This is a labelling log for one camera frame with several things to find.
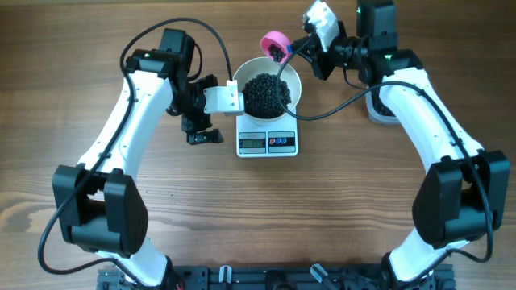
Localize black beans in bowl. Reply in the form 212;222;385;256
243;73;292;119

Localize white digital kitchen scale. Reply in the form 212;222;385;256
236;114;298;158

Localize clear container of black beans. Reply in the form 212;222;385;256
366;89;400;125

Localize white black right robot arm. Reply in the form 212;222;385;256
290;1;510;289

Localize pink scoop blue handle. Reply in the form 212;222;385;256
260;31;293;64

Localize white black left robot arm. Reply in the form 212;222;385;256
51;48;242;289

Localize white bowl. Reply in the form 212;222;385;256
234;56;302;115

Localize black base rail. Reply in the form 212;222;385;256
96;264;456;290

